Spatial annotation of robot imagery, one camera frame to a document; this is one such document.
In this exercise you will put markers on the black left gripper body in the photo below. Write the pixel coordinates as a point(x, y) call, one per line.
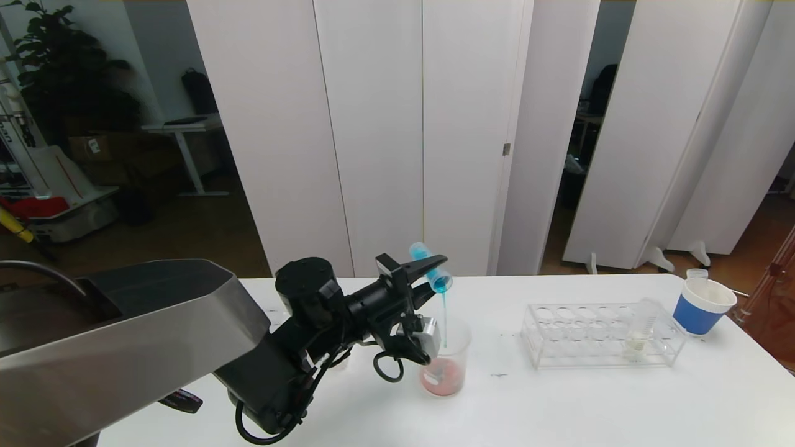
point(392, 277)

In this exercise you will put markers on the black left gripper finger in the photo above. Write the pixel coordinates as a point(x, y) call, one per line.
point(423, 295)
point(419, 268)

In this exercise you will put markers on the blue pigment test tube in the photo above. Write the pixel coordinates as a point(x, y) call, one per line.
point(442, 284)

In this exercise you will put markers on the red pigment test tube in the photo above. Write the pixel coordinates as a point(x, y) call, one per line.
point(697, 274)

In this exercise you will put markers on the black and silver left robot arm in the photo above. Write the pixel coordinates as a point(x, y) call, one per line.
point(124, 347)

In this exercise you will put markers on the clear glass beaker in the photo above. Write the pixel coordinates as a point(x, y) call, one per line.
point(453, 372)

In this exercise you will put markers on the pale liquid test tube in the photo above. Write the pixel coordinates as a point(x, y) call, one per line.
point(640, 335)

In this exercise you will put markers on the white partition panel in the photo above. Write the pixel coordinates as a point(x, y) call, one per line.
point(540, 124)
point(646, 124)
point(745, 155)
point(267, 124)
point(714, 112)
point(379, 124)
point(466, 124)

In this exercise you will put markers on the white partition foot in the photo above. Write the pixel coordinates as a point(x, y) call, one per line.
point(659, 259)
point(700, 254)
point(591, 265)

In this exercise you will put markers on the black chair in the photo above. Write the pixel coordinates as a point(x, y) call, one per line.
point(602, 90)

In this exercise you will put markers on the white standing desk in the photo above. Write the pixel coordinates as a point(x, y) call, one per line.
point(180, 128)

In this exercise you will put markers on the black bin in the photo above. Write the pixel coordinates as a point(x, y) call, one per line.
point(136, 208)

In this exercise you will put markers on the black backpack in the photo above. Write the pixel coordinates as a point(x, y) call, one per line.
point(199, 93)

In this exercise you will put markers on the blue and white paper cup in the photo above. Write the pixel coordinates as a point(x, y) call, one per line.
point(695, 313)

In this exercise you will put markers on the brown cardboard box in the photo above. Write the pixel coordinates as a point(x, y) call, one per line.
point(105, 149)

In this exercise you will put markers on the grey plastic crate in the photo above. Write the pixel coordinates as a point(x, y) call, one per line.
point(81, 225)

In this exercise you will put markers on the white flat board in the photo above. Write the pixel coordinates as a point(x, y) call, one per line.
point(62, 174)

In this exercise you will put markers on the red plastic item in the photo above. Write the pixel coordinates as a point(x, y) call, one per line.
point(37, 208)

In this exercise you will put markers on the dark green potted plant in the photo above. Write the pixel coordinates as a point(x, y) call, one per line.
point(68, 81)

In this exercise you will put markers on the white upright machine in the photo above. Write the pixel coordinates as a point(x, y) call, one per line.
point(12, 136)

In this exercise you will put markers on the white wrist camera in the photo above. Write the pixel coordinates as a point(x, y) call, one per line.
point(428, 338)

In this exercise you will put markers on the transparent acrylic frame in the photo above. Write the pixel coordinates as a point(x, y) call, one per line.
point(776, 292)

